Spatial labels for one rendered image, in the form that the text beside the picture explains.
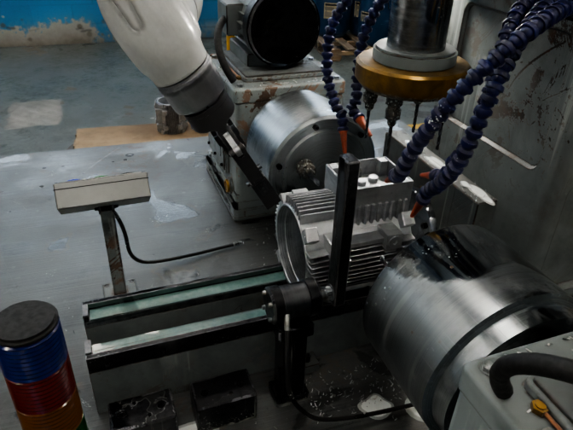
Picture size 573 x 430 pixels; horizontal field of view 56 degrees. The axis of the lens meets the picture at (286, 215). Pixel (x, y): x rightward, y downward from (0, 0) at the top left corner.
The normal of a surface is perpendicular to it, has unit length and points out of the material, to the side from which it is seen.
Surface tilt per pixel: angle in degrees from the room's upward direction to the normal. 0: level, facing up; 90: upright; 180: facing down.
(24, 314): 0
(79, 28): 90
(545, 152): 90
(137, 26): 92
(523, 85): 90
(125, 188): 52
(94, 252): 0
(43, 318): 0
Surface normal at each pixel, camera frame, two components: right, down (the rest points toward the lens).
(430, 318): -0.71, -0.42
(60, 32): 0.30, 0.51
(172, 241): 0.03, -0.85
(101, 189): 0.29, -0.12
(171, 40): 0.55, 0.36
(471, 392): -0.94, 0.16
